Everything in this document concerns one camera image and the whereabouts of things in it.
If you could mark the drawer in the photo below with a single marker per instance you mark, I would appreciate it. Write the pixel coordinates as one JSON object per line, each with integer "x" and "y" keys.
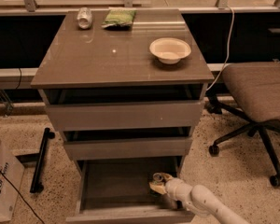
{"x": 124, "y": 115}
{"x": 128, "y": 148}
{"x": 117, "y": 191}

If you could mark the grey drawer cabinet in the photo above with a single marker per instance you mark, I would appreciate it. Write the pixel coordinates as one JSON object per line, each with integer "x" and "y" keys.
{"x": 99, "y": 66}

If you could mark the top drawer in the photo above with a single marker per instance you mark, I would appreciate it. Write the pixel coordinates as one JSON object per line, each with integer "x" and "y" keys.
{"x": 124, "y": 115}

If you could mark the middle drawer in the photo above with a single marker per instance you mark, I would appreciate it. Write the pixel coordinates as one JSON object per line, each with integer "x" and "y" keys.
{"x": 128, "y": 148}

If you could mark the white paper bowl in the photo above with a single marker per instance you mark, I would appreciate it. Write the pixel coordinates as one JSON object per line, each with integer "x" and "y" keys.
{"x": 170, "y": 50}

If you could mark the black bar on floor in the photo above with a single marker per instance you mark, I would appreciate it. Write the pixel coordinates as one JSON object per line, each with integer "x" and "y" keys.
{"x": 36, "y": 186}

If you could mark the bottom drawer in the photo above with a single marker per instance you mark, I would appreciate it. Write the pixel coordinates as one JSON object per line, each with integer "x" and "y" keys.
{"x": 117, "y": 191}

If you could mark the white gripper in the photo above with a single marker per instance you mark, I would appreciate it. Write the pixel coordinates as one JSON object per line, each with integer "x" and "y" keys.
{"x": 172, "y": 187}

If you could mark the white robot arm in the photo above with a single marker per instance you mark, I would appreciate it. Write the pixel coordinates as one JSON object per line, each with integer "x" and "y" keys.
{"x": 197, "y": 199}

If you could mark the green soda can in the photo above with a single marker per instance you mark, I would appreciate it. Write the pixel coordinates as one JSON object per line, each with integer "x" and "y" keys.
{"x": 158, "y": 177}

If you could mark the white cardboard box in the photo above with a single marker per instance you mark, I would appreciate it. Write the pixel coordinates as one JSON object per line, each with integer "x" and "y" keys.
{"x": 11, "y": 172}

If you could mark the green snack bag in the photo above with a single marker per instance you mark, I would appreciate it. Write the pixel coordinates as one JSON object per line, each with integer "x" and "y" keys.
{"x": 119, "y": 18}

